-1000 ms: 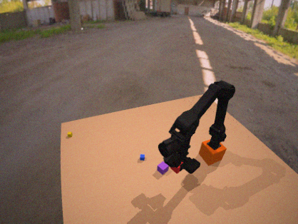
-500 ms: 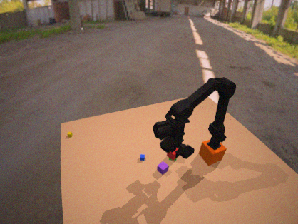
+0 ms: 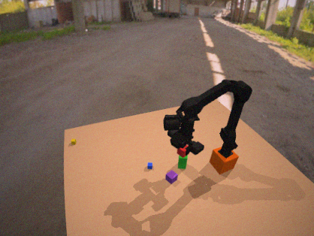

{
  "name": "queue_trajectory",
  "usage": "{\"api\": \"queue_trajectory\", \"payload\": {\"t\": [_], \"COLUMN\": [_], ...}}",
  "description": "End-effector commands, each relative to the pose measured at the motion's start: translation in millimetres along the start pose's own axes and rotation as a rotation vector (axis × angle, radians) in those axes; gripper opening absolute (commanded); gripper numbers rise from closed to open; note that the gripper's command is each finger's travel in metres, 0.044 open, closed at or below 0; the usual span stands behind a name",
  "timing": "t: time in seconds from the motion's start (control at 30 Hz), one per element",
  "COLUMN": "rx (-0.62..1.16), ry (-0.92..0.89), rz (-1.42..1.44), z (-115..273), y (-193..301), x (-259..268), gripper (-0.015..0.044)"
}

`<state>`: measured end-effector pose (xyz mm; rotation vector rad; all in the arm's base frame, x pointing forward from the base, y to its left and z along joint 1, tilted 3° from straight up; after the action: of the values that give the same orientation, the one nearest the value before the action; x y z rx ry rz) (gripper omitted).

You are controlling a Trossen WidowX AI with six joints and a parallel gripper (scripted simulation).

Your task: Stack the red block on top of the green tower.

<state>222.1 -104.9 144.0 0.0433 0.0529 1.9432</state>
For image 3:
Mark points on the purple block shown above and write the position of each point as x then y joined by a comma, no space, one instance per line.
171,176

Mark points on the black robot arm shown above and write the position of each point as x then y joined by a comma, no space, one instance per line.
193,106

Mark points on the green block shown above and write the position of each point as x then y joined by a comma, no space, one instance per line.
182,160
181,166

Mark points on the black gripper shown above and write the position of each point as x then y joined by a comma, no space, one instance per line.
193,146

